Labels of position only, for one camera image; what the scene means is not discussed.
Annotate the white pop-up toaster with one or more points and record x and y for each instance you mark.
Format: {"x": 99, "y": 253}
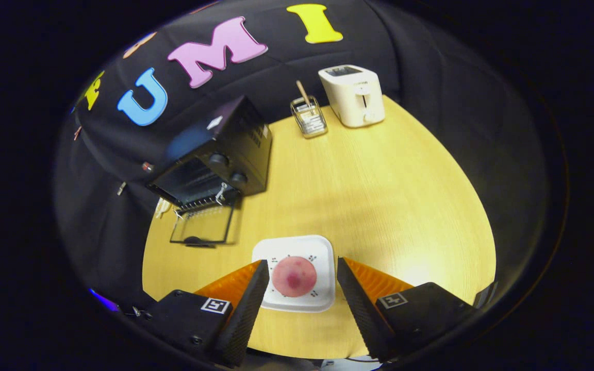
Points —
{"x": 353, "y": 98}

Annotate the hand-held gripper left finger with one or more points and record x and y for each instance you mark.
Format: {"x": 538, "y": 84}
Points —
{"x": 243, "y": 319}

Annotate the pink cloth clip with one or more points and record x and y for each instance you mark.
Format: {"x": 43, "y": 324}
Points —
{"x": 77, "y": 133}

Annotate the black toaster oven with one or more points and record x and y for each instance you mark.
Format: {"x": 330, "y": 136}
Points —
{"x": 248, "y": 149}

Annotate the wooden stick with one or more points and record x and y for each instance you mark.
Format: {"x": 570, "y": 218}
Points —
{"x": 303, "y": 93}

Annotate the white divided bean tray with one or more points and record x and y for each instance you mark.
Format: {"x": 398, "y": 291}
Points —
{"x": 162, "y": 207}

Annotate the white cloth clip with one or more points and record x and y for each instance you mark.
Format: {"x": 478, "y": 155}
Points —
{"x": 120, "y": 188}

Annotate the round pink meat slice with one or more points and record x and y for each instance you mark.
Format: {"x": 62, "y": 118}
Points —
{"x": 294, "y": 276}

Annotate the white square plate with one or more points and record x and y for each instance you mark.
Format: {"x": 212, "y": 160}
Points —
{"x": 323, "y": 252}

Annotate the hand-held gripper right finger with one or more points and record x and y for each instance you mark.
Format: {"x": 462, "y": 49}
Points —
{"x": 364, "y": 314}

